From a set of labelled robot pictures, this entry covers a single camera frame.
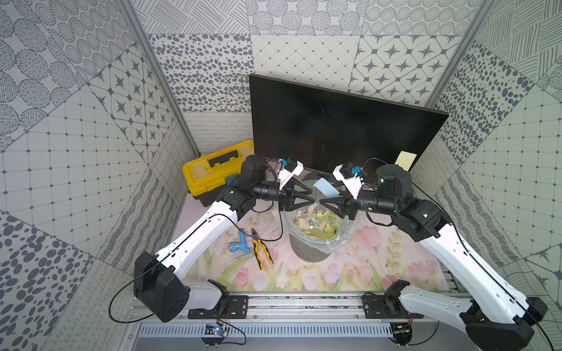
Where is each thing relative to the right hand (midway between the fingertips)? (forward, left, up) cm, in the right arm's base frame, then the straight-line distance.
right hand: (326, 195), depth 64 cm
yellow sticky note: (+15, -28, 0) cm, 32 cm away
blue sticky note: (+1, 0, +2) cm, 3 cm away
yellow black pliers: (-2, +24, -33) cm, 41 cm away
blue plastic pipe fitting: (-3, +31, -31) cm, 44 cm away
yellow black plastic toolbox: (+21, +47, -16) cm, 54 cm away
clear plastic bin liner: (-2, 0, -16) cm, 17 cm away
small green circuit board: (-30, +35, -33) cm, 57 cm away
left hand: (+2, +4, +1) cm, 5 cm away
